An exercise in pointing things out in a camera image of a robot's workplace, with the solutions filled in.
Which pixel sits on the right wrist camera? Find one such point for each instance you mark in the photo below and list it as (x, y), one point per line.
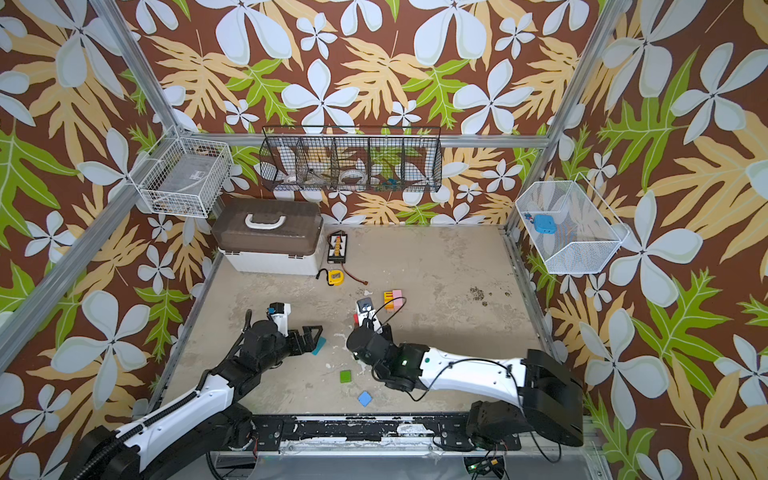
(366, 315)

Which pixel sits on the brown lid tool box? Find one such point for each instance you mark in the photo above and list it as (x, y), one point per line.
(270, 236)

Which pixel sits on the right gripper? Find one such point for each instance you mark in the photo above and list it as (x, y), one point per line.
(363, 335)

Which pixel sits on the yellow tape measure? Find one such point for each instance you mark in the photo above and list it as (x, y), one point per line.
(333, 277)

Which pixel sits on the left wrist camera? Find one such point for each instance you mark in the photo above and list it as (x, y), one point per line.
(279, 313)

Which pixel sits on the teal wedge block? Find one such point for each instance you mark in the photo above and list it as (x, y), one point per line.
(319, 345)

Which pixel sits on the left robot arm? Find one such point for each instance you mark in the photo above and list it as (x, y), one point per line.
(207, 418)

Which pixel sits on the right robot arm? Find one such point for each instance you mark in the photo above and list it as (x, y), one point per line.
(531, 394)

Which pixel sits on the black orange battery charger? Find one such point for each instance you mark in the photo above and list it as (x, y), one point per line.
(337, 247)

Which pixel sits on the blue block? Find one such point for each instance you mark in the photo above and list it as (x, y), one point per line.
(365, 398)

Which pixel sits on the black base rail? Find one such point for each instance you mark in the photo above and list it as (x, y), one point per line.
(442, 431)

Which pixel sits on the blue object in basket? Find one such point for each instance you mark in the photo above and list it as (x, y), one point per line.
(544, 224)

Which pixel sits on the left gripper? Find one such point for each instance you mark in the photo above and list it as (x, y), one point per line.
(301, 348)

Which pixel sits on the black wire basket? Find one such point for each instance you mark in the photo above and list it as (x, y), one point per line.
(380, 159)

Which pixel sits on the white wire basket left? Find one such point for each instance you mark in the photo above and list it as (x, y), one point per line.
(185, 175)

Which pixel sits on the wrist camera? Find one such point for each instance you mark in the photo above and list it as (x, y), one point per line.
(279, 313)
(366, 315)

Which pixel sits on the white mesh basket right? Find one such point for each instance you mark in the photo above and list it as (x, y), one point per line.
(589, 232)

